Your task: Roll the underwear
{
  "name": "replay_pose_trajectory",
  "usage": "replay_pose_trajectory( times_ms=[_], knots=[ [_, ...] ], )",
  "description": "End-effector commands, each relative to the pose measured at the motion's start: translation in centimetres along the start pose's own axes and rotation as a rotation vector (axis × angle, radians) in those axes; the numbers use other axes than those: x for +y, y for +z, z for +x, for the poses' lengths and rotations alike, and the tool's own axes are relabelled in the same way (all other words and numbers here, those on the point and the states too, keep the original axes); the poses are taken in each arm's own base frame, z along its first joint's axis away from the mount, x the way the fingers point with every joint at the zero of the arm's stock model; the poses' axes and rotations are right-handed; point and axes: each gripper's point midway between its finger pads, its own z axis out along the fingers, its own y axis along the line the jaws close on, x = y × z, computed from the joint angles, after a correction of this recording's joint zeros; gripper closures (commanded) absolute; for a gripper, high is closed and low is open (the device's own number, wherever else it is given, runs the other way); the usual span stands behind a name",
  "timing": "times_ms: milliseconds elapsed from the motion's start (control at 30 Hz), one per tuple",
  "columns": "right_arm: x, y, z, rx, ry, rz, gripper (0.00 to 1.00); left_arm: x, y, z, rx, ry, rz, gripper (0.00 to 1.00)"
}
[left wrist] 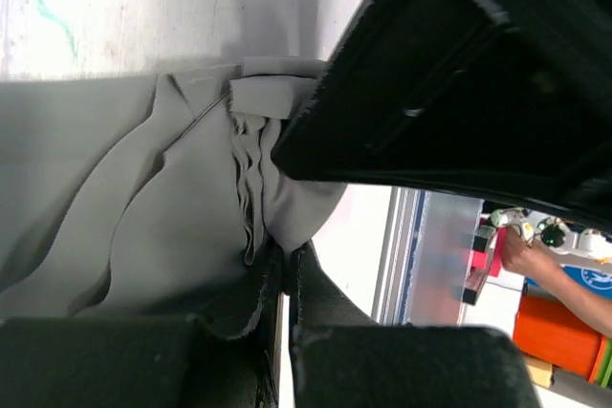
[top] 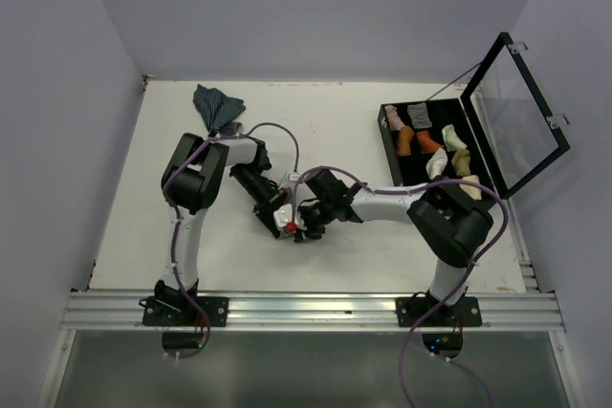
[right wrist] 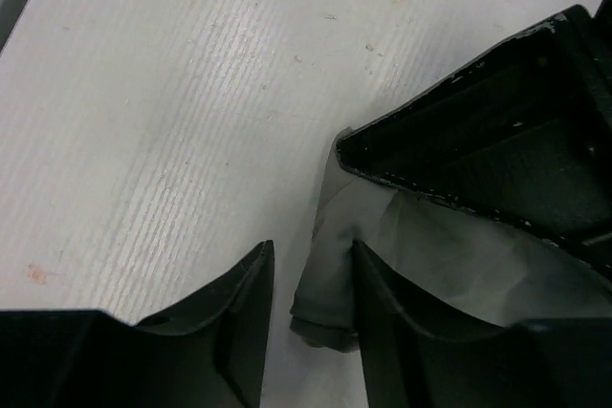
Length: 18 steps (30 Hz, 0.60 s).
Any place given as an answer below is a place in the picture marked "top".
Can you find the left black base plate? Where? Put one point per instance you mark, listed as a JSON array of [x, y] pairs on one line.
[[170, 308]]

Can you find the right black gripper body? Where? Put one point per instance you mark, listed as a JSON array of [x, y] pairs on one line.
[[316, 214]]

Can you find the glass box lid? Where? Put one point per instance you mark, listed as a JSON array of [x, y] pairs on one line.
[[517, 133]]

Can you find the grey striped rolled sock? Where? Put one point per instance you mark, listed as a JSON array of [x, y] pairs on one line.
[[419, 117]]

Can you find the brown rolled sock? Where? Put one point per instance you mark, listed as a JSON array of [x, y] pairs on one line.
[[404, 139]]

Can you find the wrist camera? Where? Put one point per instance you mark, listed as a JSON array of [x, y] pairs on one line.
[[283, 216], [289, 179]]

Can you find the striped blue cloth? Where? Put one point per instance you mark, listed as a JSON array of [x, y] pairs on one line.
[[218, 111]]

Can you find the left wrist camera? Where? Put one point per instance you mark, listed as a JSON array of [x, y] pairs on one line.
[[289, 179]]

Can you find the black storage box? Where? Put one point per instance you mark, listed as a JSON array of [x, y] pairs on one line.
[[411, 170]]

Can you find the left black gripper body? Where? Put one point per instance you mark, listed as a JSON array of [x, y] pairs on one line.
[[256, 185]]

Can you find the orange rolled sock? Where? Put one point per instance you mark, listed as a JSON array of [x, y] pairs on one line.
[[427, 144]]

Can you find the white rolled sock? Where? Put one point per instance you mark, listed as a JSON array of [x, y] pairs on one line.
[[436, 165]]

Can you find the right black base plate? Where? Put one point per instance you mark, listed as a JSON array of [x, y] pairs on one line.
[[426, 311]]

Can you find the aluminium rail frame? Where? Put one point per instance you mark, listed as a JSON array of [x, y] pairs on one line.
[[248, 311]]

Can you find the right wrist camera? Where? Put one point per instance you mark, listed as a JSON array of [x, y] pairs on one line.
[[283, 216]]

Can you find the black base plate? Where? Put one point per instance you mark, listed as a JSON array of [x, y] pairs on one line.
[[426, 311], [170, 308]]

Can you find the pale green rolled sock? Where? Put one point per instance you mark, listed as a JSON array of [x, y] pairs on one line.
[[451, 140]]

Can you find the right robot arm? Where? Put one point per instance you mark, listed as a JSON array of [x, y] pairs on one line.
[[449, 220]]

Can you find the pink rolled sock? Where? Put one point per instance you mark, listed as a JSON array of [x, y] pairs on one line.
[[394, 120]]

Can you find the cream rolled sock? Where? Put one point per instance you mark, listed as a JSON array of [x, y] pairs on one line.
[[474, 192]]

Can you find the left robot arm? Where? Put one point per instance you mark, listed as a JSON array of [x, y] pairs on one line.
[[190, 185]]

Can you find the olive rolled sock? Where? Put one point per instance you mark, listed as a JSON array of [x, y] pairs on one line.
[[461, 163]]

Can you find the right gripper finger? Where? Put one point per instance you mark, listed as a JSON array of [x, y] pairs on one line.
[[301, 235], [316, 232]]

